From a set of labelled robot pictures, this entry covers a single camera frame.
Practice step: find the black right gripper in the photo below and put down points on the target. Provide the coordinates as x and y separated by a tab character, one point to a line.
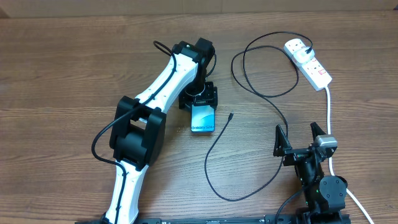
294	155

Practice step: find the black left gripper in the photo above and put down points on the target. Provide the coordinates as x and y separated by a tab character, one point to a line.
209	97

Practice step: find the Samsung Galaxy smartphone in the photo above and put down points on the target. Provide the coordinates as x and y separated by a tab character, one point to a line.
203	119

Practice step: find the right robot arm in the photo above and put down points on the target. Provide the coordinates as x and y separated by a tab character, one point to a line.
324	194

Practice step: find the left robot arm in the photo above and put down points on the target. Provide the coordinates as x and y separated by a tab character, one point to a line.
138	129

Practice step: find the white USB charger plug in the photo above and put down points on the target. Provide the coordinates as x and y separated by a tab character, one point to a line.
303	55

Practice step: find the white power strip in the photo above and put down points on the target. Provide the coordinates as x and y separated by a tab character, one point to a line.
313	70

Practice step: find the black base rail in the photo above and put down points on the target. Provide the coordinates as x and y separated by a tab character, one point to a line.
267	219

